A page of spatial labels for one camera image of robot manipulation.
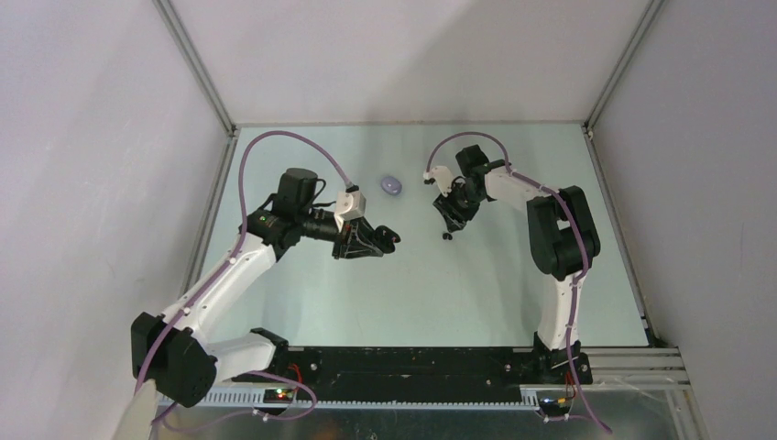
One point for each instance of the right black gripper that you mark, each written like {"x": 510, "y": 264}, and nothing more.
{"x": 446, "y": 206}

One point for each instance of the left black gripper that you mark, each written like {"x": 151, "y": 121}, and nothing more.
{"x": 355, "y": 240}

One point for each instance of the purple earbud charging case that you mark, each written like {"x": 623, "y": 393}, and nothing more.
{"x": 391, "y": 185}

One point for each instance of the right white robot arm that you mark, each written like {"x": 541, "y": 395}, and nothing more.
{"x": 563, "y": 243}

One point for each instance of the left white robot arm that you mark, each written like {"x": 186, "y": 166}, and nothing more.
{"x": 176, "y": 348}

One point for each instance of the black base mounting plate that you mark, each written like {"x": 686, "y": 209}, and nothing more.
{"x": 437, "y": 375}

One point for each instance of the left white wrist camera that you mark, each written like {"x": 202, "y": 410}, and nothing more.
{"x": 349, "y": 205}

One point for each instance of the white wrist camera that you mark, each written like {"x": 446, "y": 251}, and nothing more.
{"x": 442, "y": 177}
{"x": 349, "y": 205}

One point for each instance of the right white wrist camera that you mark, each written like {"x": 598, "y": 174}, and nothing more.
{"x": 442, "y": 177}

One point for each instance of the aluminium frame rail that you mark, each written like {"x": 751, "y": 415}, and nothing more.
{"x": 200, "y": 73}

